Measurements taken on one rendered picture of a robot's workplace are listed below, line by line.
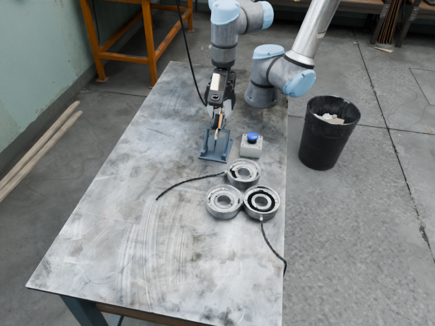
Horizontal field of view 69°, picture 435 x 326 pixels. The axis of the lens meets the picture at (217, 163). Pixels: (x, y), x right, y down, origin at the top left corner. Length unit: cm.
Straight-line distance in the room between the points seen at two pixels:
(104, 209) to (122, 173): 15
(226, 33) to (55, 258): 73
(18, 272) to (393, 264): 197
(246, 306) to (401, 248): 144
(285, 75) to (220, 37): 36
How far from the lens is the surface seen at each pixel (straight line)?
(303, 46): 119
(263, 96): 133
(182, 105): 134
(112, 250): 89
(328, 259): 188
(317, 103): 227
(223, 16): 90
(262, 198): 95
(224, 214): 88
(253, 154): 108
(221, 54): 93
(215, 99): 92
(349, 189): 226
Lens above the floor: 153
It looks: 44 degrees down
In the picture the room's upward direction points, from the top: 3 degrees clockwise
